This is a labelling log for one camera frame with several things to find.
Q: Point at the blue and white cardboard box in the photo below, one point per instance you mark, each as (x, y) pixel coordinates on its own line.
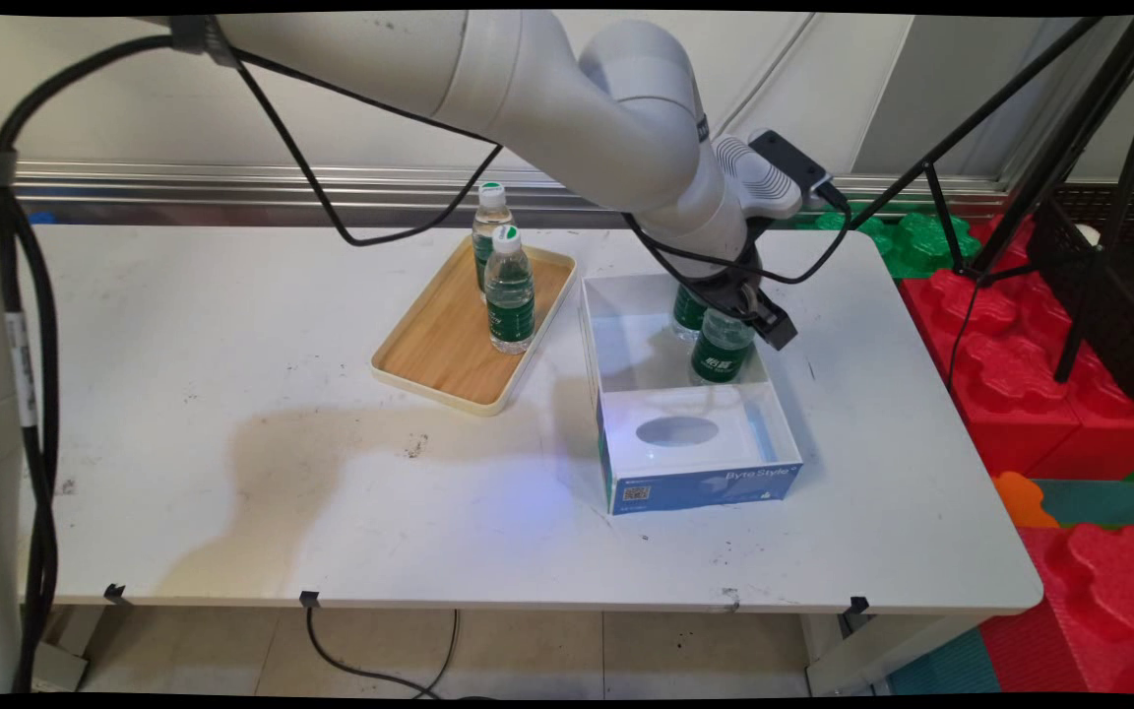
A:
(685, 443)

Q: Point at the wooden tray with cream rim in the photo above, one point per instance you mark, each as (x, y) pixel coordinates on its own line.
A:
(439, 345)

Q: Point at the green label water bottle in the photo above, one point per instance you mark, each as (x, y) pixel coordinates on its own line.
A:
(488, 222)
(510, 295)
(687, 315)
(720, 359)

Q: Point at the black mesh crate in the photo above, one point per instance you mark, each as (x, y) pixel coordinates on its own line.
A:
(1118, 315)

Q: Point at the grey table leg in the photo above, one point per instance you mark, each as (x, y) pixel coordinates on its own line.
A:
(60, 665)
(872, 655)

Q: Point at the green foam block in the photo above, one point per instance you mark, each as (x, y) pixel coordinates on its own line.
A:
(907, 241)

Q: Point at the aluminium wall rail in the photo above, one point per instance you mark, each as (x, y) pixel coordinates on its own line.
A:
(232, 187)

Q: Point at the large red foam block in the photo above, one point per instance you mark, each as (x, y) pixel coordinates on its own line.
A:
(1020, 374)

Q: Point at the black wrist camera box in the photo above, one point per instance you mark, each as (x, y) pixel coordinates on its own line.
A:
(791, 165)

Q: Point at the blue foam piece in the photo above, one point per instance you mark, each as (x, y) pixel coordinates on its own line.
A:
(40, 218)

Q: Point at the black tripod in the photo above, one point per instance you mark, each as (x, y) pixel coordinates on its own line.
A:
(1069, 128)

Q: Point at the orange foam piece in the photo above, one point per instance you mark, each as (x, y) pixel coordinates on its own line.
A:
(1022, 500)

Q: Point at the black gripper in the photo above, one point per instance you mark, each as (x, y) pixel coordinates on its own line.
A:
(724, 276)

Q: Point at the teal foam mat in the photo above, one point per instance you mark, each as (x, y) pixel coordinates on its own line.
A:
(1108, 502)

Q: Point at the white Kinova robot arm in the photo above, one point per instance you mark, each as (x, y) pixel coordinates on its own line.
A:
(547, 79)

